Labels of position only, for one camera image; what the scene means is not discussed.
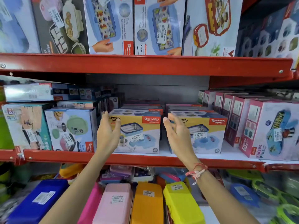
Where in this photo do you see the person's left hand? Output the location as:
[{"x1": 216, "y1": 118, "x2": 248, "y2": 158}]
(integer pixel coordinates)
[{"x1": 96, "y1": 110, "x2": 122, "y2": 155}]

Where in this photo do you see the person's right hand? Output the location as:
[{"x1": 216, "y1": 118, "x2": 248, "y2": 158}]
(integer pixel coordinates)
[{"x1": 163, "y1": 113, "x2": 201, "y2": 170}]

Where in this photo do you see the Crunchy Bite box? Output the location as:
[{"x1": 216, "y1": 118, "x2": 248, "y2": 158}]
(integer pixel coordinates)
[
  {"x1": 108, "y1": 109, "x2": 162, "y2": 154},
  {"x1": 168, "y1": 110, "x2": 227, "y2": 155}
]

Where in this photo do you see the red metal shelf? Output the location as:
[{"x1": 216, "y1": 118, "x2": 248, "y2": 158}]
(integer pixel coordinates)
[
  {"x1": 0, "y1": 137, "x2": 267, "y2": 173},
  {"x1": 264, "y1": 158, "x2": 299, "y2": 172},
  {"x1": 209, "y1": 70, "x2": 299, "y2": 89},
  {"x1": 0, "y1": 53, "x2": 294, "y2": 78}
]

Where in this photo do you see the person's right forearm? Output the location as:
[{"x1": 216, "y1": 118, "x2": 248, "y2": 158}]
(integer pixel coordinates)
[{"x1": 187, "y1": 164, "x2": 260, "y2": 224}]

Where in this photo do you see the person's left forearm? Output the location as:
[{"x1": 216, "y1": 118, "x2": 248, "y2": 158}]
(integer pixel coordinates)
[{"x1": 40, "y1": 150, "x2": 115, "y2": 224}]

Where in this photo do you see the green lunchbox picture box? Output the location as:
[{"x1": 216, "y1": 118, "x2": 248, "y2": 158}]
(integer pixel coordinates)
[{"x1": 44, "y1": 107, "x2": 98, "y2": 152}]

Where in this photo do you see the pale teal-topped box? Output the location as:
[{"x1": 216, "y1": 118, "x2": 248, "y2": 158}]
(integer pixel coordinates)
[{"x1": 57, "y1": 100, "x2": 98, "y2": 111}]

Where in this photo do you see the teal and beige picture box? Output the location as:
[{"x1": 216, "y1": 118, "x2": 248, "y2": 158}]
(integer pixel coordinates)
[{"x1": 2, "y1": 103, "x2": 54, "y2": 151}]

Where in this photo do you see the white barcode-ended box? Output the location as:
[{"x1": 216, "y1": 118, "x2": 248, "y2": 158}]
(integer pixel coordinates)
[{"x1": 3, "y1": 82, "x2": 54, "y2": 103}]

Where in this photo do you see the blue puzzle lunchbox box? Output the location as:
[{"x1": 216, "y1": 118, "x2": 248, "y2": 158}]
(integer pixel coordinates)
[
  {"x1": 134, "y1": 0, "x2": 187, "y2": 56},
  {"x1": 83, "y1": 0, "x2": 135, "y2": 55}
]

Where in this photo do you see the white printed box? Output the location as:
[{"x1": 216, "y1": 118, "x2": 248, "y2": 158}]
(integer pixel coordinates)
[{"x1": 267, "y1": 88, "x2": 299, "y2": 100}]

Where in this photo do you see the dark box with cream lunchboxes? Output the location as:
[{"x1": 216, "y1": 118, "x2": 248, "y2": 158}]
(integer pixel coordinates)
[{"x1": 30, "y1": 0, "x2": 90, "y2": 55}]

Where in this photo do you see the white box with red lunchbox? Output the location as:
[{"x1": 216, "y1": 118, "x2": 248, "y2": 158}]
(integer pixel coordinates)
[{"x1": 182, "y1": 0, "x2": 244, "y2": 57}]

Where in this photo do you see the light blue box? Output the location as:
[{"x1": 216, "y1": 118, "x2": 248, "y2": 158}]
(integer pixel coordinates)
[{"x1": 0, "y1": 0, "x2": 41, "y2": 54}]

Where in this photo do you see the blue and pink case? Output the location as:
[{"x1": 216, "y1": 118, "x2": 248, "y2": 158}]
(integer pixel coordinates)
[{"x1": 159, "y1": 172, "x2": 181, "y2": 184}]

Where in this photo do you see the purple and pink case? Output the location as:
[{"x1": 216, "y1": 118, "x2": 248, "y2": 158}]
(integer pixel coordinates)
[{"x1": 100, "y1": 165, "x2": 134, "y2": 184}]

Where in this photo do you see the row of dark blue boxes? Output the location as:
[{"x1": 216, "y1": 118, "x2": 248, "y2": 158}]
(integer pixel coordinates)
[{"x1": 52, "y1": 83, "x2": 125, "y2": 112}]

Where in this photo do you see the yellow-orange plastic case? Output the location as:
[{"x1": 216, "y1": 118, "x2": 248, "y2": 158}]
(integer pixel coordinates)
[{"x1": 59, "y1": 163, "x2": 85, "y2": 180}]

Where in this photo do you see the yellow plastic case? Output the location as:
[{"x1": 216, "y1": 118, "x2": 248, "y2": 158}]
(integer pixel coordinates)
[{"x1": 163, "y1": 181, "x2": 206, "y2": 224}]

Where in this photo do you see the pale pink plastic case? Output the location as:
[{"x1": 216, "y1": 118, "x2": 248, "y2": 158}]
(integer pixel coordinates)
[{"x1": 92, "y1": 183, "x2": 134, "y2": 224}]

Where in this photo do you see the orange plastic case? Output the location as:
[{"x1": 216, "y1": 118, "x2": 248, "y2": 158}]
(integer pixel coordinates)
[{"x1": 131, "y1": 182, "x2": 164, "y2": 224}]

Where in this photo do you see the magenta plastic case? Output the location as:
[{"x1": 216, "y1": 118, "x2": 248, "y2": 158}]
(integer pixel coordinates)
[{"x1": 77, "y1": 182, "x2": 105, "y2": 224}]

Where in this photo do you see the row of pink-edged boxes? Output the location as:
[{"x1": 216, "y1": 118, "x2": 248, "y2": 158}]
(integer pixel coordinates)
[{"x1": 198, "y1": 90, "x2": 299, "y2": 161}]

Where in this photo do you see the blue-lidded container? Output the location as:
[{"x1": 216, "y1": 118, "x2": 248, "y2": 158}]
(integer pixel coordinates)
[{"x1": 230, "y1": 183, "x2": 260, "y2": 207}]

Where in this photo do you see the blue plastic case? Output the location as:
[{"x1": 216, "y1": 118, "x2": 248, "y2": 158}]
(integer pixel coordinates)
[{"x1": 6, "y1": 179, "x2": 70, "y2": 224}]

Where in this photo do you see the group of green-lidded containers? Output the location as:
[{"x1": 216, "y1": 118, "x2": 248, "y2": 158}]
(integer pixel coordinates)
[{"x1": 226, "y1": 169, "x2": 299, "y2": 224}]

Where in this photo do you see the green plastic item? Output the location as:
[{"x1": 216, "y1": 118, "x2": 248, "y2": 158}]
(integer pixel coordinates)
[{"x1": 0, "y1": 107, "x2": 15, "y2": 150}]

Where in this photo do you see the row of navy and white boxes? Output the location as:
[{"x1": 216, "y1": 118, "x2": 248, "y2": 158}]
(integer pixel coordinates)
[{"x1": 236, "y1": 0, "x2": 299, "y2": 68}]

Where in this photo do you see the red thread bracelet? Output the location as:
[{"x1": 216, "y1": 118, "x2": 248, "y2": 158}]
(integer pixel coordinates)
[{"x1": 185, "y1": 162, "x2": 208, "y2": 186}]

